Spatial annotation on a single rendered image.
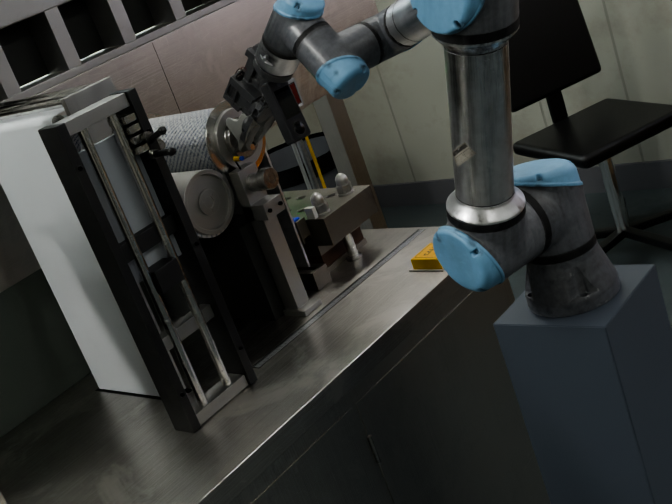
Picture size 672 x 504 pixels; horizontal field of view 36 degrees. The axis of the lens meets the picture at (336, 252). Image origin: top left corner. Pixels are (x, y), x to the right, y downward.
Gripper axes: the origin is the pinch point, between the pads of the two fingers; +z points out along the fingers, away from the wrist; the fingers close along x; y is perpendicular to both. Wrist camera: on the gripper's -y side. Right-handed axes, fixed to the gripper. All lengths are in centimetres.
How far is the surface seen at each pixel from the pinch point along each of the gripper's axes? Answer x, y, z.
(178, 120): 0.9, 15.6, 7.2
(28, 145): 33.9, 21.0, -0.3
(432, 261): -13.9, -37.8, 4.0
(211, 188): 8.6, -0.4, 5.9
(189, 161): 4.8, 8.0, 9.2
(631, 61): -252, -18, 84
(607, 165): -191, -41, 87
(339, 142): -78, 13, 59
